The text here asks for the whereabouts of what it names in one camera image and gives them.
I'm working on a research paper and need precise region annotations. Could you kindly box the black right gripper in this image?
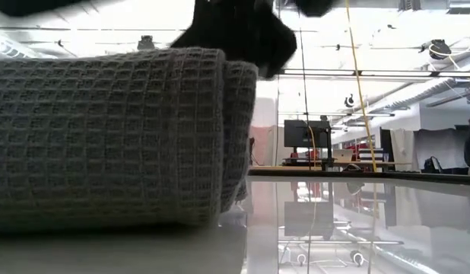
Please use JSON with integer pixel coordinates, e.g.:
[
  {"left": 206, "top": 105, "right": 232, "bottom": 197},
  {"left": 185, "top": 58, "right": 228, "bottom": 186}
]
[{"left": 170, "top": 0, "right": 298, "bottom": 79}]

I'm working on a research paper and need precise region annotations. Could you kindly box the grey waffle-weave towel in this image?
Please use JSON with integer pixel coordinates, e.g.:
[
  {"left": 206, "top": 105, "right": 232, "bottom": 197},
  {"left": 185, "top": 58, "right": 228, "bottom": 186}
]
[{"left": 0, "top": 46, "right": 259, "bottom": 234}]

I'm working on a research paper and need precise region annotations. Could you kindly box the black monitor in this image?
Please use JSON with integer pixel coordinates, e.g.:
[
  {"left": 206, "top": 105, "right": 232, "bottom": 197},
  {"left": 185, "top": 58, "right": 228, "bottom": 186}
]
[{"left": 283, "top": 119, "right": 332, "bottom": 148}]

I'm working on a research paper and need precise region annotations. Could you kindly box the silver laptop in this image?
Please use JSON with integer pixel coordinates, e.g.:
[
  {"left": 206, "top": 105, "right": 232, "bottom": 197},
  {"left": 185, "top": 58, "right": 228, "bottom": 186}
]
[{"left": 332, "top": 148, "right": 354, "bottom": 164}]

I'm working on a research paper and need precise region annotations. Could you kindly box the striped box stack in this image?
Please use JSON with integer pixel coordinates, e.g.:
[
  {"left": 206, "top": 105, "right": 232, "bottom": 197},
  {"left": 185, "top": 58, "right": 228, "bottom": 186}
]
[{"left": 358, "top": 147, "right": 384, "bottom": 163}]

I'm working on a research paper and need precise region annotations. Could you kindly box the white hanging cloth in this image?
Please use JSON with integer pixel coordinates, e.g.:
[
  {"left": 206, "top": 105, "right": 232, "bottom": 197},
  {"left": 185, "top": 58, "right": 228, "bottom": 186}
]
[{"left": 389, "top": 128, "right": 414, "bottom": 172}]

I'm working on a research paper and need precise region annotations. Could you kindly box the grey hanging cloth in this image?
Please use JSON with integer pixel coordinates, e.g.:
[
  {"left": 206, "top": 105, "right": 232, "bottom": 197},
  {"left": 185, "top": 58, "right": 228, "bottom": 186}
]
[{"left": 414, "top": 128, "right": 468, "bottom": 170}]

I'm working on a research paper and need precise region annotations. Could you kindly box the black backpack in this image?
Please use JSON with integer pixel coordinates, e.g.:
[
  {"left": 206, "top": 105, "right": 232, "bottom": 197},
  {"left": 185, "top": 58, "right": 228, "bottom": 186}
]
[{"left": 424, "top": 155, "right": 444, "bottom": 174}]

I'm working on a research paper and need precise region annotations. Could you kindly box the yellow hanging cable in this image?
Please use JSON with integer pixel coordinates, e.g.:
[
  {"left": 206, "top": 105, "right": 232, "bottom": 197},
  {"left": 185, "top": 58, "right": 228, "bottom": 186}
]
[{"left": 345, "top": 0, "right": 377, "bottom": 173}]

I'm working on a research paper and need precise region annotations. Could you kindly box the grey round air duct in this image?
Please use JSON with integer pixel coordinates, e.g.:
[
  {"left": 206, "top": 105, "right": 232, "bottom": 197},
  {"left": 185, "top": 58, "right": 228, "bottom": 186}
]
[{"left": 366, "top": 78, "right": 451, "bottom": 113}]

